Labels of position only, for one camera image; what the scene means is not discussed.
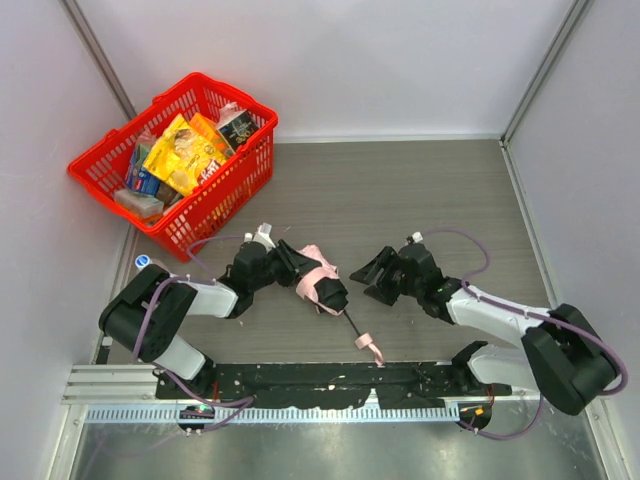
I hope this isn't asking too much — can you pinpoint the red plastic shopping basket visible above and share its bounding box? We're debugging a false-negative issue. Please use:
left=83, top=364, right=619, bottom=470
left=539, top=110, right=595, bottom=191
left=68, top=72, right=278, bottom=262

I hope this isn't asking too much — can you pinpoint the pink folding umbrella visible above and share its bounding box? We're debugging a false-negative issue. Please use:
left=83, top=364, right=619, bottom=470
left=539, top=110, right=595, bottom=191
left=296, top=245, right=385, bottom=367

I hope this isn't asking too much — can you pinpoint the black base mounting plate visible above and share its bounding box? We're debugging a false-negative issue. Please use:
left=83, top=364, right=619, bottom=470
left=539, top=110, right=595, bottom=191
left=184, top=362, right=512, bottom=410

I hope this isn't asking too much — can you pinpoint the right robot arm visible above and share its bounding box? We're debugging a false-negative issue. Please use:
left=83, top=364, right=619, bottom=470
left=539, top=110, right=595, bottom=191
left=350, top=243, right=623, bottom=415

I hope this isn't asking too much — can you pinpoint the blue snack packet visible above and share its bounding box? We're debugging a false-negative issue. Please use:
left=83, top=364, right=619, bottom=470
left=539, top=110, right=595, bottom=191
left=125, top=144, right=160, bottom=196

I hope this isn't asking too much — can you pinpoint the red and white snack packet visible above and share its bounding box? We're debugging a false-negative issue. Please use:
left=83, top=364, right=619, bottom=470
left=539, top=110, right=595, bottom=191
left=197, top=158, right=222, bottom=185

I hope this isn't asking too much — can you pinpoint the black box with gold print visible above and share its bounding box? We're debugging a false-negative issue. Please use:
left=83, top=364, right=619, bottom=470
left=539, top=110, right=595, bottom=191
left=217, top=110, right=259, bottom=152

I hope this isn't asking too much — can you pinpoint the white slotted cable duct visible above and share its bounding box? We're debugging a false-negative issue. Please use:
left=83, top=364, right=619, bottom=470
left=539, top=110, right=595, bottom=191
left=85, top=403, right=460, bottom=424

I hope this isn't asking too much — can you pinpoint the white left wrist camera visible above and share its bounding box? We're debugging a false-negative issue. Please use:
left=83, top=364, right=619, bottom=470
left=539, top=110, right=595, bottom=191
left=244, top=223, right=276, bottom=251

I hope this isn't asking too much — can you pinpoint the orange snack box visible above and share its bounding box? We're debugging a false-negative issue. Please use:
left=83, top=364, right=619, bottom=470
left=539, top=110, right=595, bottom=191
left=189, top=112, right=234, bottom=159

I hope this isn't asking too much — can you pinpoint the yellow snack bag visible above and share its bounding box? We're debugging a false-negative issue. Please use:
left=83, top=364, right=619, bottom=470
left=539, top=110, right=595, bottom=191
left=144, top=114, right=227, bottom=196

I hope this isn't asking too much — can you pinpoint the aluminium frame rail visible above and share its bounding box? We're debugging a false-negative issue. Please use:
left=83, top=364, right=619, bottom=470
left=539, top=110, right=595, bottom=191
left=61, top=363, right=166, bottom=405

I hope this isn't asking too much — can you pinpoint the clear plastic container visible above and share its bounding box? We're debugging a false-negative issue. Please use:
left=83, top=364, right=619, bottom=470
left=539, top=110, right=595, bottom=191
left=114, top=188, right=164, bottom=219

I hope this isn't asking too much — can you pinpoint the plastic bottle with blue cap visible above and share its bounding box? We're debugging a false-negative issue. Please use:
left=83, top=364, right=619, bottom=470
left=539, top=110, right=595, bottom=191
left=134, top=254, right=169, bottom=271

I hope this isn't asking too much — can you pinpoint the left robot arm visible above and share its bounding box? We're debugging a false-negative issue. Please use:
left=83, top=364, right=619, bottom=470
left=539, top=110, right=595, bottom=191
left=98, top=233, right=345, bottom=397

